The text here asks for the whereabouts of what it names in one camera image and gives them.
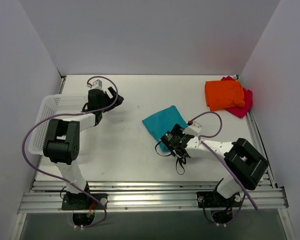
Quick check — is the aluminium right side rail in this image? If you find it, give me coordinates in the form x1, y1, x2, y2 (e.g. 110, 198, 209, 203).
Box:
246, 111, 278, 188

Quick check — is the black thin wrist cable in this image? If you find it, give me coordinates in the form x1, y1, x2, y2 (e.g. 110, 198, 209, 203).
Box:
154, 141, 187, 175

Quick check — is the teal t shirt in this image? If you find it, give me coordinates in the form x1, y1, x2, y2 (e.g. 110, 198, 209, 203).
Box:
142, 105, 187, 143

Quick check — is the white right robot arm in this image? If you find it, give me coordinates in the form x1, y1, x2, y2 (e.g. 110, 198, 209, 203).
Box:
160, 121, 269, 207

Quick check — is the white plastic basket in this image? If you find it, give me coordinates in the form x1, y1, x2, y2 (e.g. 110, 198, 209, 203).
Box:
28, 94, 88, 156

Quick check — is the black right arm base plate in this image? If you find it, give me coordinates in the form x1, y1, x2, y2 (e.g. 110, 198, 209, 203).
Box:
196, 191, 242, 208

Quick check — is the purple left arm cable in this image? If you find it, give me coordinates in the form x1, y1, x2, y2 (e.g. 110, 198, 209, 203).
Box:
21, 76, 120, 229

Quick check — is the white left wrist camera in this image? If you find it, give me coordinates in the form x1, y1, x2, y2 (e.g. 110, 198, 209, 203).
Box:
86, 78, 103, 90

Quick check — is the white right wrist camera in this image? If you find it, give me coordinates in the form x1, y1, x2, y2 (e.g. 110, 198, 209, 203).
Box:
184, 120, 202, 136

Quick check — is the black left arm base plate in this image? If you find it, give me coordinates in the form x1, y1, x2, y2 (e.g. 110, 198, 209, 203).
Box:
61, 192, 108, 211

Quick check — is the aluminium front rail frame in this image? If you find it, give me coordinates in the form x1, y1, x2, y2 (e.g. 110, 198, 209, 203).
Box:
18, 180, 289, 214

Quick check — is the orange folded t shirt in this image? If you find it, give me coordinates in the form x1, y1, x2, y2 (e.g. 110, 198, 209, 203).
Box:
204, 80, 245, 111

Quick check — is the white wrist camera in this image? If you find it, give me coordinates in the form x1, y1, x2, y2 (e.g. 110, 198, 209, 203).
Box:
86, 78, 103, 90
184, 120, 202, 136

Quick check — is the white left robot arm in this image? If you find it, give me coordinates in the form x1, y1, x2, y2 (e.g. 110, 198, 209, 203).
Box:
43, 87, 124, 210

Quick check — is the pink folded t shirt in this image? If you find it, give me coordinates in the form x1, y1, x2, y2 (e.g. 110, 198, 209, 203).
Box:
217, 76, 253, 119

